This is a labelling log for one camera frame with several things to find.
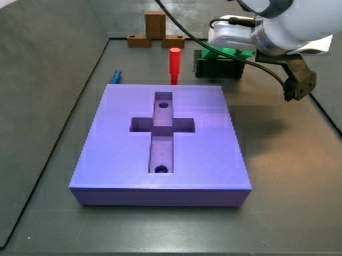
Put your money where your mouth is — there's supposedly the black cable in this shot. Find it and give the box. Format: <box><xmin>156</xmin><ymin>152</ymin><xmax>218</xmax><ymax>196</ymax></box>
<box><xmin>152</xmin><ymin>0</ymin><xmax>288</xmax><ymax>88</ymax></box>

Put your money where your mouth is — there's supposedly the brown T-shaped block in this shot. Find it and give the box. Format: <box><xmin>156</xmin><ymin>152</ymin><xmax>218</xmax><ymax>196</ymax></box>
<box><xmin>127</xmin><ymin>11</ymin><xmax>184</xmax><ymax>49</ymax></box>

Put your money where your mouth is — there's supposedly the black fixture block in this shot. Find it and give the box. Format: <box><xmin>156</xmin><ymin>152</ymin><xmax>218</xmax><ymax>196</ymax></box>
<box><xmin>194</xmin><ymin>50</ymin><xmax>244</xmax><ymax>79</ymax></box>

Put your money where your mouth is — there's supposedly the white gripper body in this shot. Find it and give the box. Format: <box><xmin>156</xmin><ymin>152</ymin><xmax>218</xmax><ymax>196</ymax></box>
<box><xmin>208</xmin><ymin>15</ymin><xmax>256</xmax><ymax>50</ymax></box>

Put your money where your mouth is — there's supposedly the red hexagonal peg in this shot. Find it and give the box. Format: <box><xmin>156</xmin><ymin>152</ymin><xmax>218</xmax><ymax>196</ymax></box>
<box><xmin>168</xmin><ymin>48</ymin><xmax>180</xmax><ymax>85</ymax></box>

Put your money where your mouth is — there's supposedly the green U-shaped block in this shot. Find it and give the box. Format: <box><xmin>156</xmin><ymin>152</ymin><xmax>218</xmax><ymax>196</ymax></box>
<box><xmin>202</xmin><ymin>47</ymin><xmax>254</xmax><ymax>60</ymax></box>

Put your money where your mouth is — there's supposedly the purple board with cross slot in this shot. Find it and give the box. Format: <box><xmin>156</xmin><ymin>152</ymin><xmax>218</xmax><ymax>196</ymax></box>
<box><xmin>69</xmin><ymin>84</ymin><xmax>251</xmax><ymax>207</ymax></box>

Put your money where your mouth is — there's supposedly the blue peg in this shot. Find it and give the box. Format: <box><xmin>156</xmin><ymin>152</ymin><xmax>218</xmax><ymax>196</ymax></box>
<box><xmin>111</xmin><ymin>70</ymin><xmax>121</xmax><ymax>84</ymax></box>

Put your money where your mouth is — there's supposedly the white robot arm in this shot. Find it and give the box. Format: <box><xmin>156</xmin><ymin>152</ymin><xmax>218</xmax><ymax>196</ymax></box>
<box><xmin>208</xmin><ymin>0</ymin><xmax>342</xmax><ymax>56</ymax></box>

